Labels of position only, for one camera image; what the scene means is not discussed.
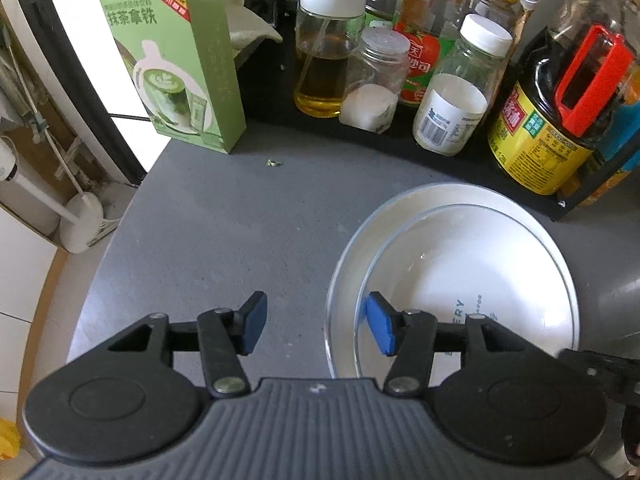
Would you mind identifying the green drink mix box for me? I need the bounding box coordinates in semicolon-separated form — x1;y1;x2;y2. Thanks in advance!
98;0;247;155

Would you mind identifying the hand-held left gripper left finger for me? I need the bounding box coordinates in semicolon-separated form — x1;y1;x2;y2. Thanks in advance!
107;290;268;398

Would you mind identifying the glass salt jar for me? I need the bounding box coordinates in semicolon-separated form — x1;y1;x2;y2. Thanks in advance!
339;27;411;134

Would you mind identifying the large white printed plate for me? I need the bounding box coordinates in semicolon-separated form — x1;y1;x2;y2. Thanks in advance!
325;183;581;379

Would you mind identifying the yellow-cap clear bottle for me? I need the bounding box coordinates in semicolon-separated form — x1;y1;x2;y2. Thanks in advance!
470;0;526;61

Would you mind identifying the white-cap clear jar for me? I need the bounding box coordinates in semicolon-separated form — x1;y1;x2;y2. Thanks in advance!
413;14;513;157

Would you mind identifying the small white printed plate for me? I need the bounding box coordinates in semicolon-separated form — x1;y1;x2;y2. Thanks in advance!
357;203;574;376

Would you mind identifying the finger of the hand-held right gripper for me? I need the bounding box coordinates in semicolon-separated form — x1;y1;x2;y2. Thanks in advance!
556;347;640;407

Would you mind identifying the oil spray bottle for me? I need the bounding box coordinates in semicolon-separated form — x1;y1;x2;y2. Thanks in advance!
294;0;368;119

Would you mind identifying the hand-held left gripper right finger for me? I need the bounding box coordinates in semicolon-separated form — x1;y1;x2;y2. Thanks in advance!
365;291;557;398

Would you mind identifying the tomato ketchup bottle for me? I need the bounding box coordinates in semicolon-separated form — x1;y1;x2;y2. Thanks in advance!
392;0;469;108

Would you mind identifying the white cloth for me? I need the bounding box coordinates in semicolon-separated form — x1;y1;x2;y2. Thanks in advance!
220;0;284;49

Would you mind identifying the yellow bag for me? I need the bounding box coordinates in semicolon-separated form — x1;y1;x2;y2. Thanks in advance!
0;416;22;462

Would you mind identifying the soy sauce bottle red handle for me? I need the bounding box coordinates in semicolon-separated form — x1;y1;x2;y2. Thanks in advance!
487;0;640;196

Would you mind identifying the white floor stand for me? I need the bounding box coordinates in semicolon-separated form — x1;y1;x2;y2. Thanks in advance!
0;135;124;255

